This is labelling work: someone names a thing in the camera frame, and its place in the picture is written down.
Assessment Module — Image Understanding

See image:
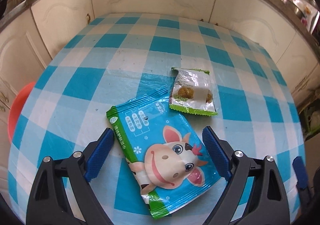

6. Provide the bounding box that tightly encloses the steel bowl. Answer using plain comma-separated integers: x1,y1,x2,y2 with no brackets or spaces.
280,0,301,14

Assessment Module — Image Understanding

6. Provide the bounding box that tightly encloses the orange plastic basin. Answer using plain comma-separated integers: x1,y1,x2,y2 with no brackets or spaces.
7,81,37,140

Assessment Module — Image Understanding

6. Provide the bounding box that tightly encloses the floral white cloth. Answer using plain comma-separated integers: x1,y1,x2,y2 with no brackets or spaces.
292,0,319,34

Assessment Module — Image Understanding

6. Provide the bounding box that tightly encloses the small green white snack packet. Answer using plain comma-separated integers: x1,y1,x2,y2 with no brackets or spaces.
169,67,218,116

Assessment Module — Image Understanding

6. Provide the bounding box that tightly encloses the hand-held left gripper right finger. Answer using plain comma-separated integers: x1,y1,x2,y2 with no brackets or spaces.
202,126,292,225

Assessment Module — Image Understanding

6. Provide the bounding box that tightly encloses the blue cartoon cow wipes packet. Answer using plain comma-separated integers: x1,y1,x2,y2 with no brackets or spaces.
106,88,219,220

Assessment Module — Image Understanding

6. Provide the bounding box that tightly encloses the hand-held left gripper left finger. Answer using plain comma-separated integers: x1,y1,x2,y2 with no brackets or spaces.
26,127,115,225

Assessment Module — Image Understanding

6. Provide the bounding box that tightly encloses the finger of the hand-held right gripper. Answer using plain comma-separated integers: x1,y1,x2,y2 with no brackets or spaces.
292,156,313,215

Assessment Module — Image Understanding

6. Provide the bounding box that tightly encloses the blue white checked tablecloth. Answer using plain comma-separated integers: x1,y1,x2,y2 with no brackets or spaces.
7,13,307,225

